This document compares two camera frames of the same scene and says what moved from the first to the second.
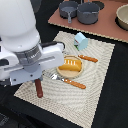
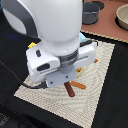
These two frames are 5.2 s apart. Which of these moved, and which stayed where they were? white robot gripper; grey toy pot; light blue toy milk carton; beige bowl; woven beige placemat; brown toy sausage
Moved: brown toy sausage; white robot gripper
Stayed: woven beige placemat; light blue toy milk carton; grey toy pot; beige bowl
